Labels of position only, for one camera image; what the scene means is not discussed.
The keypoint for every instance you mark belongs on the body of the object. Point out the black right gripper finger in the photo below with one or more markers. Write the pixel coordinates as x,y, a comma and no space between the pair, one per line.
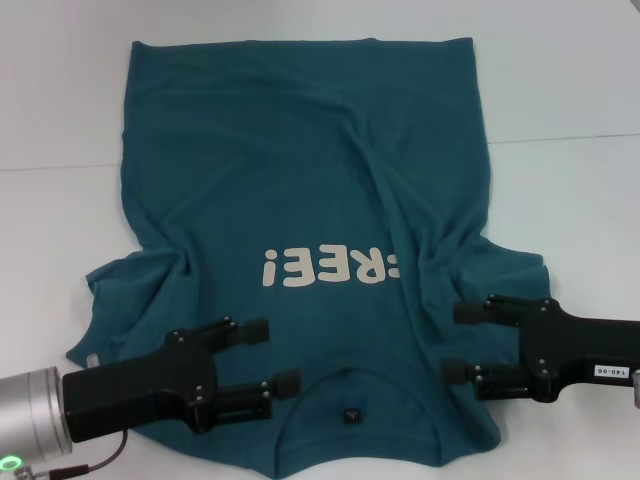
470,312
455,371

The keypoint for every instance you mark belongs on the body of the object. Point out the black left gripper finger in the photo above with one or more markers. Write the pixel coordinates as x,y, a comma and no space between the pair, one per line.
287,385
255,330

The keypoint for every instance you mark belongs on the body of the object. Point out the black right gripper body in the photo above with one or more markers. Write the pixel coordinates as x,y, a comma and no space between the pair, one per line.
575,345

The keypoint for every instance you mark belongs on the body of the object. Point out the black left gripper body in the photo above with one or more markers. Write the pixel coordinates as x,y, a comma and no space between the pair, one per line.
140,395

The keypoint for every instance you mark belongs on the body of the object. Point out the teal shirt with cream lettering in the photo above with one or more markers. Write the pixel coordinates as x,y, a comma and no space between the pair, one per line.
300,175

